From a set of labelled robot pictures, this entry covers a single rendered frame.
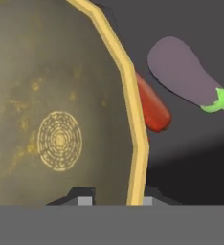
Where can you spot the yellow-rimmed olive bowl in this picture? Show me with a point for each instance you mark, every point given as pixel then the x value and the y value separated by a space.
pixel 53 95

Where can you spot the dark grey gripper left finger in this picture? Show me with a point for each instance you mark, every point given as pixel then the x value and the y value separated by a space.
pixel 80 196

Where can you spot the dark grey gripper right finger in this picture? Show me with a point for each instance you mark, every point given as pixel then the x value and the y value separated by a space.
pixel 153 197

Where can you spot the purple eggplant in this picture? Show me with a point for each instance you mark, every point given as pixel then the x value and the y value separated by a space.
pixel 184 71

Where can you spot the red-orange carrot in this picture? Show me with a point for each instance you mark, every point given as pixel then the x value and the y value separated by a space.
pixel 152 105

